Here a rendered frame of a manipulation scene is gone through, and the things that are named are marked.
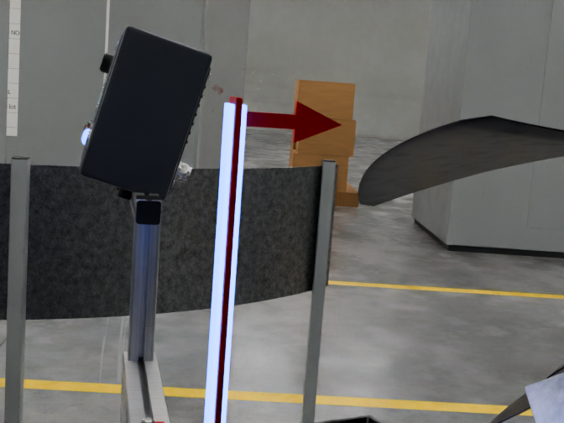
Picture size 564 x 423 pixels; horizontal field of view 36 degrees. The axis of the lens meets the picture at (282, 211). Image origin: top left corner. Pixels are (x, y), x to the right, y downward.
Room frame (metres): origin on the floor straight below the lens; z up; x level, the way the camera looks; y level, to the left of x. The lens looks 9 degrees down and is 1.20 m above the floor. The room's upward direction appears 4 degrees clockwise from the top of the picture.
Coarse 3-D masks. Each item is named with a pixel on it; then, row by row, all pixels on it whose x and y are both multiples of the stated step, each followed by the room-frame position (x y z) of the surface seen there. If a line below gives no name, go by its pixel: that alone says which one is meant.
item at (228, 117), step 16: (224, 112) 0.50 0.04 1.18; (224, 128) 0.49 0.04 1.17; (224, 144) 0.49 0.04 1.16; (224, 160) 0.49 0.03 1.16; (224, 176) 0.48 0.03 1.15; (224, 192) 0.48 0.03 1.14; (224, 208) 0.48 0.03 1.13; (224, 224) 0.48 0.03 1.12; (224, 240) 0.48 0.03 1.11; (224, 256) 0.48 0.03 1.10; (208, 352) 0.50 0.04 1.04; (208, 368) 0.50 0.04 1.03; (208, 384) 0.49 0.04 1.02; (208, 400) 0.49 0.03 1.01; (208, 416) 0.48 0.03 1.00
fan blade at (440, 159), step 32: (448, 128) 0.44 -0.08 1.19; (480, 128) 0.44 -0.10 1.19; (512, 128) 0.44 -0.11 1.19; (544, 128) 0.44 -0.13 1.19; (384, 160) 0.52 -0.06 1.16; (416, 160) 0.52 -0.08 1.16; (448, 160) 0.53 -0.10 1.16; (480, 160) 0.55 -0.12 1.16; (512, 160) 0.58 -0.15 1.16; (384, 192) 0.61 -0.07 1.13
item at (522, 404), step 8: (560, 368) 0.73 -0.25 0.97; (552, 376) 0.73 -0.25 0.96; (520, 400) 0.72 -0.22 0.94; (528, 400) 0.70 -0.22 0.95; (512, 408) 0.71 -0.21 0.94; (520, 408) 0.69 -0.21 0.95; (528, 408) 0.68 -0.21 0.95; (496, 416) 0.72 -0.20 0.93; (504, 416) 0.70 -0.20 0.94; (512, 416) 0.68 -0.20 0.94
